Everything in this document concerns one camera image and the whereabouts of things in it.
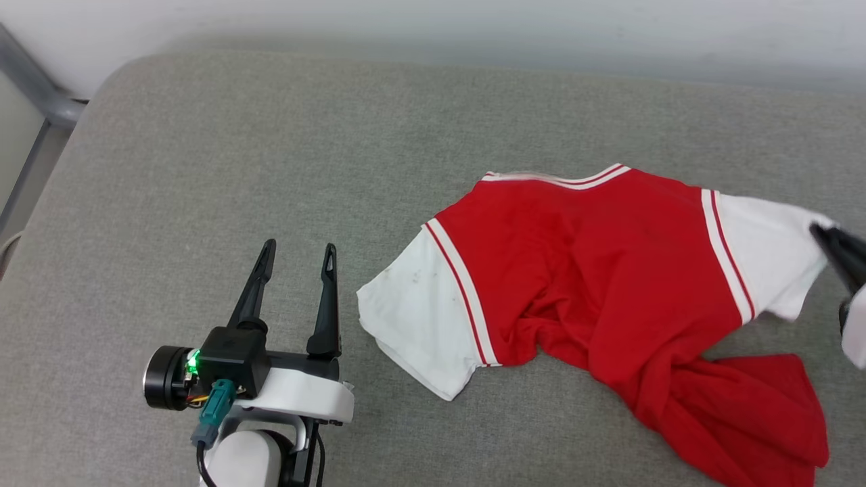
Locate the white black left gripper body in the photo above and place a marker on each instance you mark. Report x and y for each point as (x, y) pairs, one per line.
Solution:
(304, 396)

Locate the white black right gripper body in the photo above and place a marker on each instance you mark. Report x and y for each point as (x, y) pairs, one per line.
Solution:
(858, 325)

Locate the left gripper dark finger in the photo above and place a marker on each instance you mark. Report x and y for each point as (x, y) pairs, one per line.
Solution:
(328, 311)
(254, 291)

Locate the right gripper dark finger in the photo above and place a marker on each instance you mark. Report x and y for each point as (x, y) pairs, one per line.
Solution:
(849, 253)

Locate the red and white t-shirt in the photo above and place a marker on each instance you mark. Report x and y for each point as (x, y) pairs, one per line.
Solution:
(609, 270)

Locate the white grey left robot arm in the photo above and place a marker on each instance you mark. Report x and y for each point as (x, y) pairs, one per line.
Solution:
(247, 460)

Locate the grey fabric sofa cushion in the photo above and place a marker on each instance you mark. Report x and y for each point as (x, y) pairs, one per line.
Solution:
(203, 169)

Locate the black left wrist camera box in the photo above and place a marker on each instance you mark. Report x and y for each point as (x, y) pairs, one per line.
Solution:
(233, 358)

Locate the grey metal frame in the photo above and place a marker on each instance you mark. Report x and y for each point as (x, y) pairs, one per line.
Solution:
(40, 95)

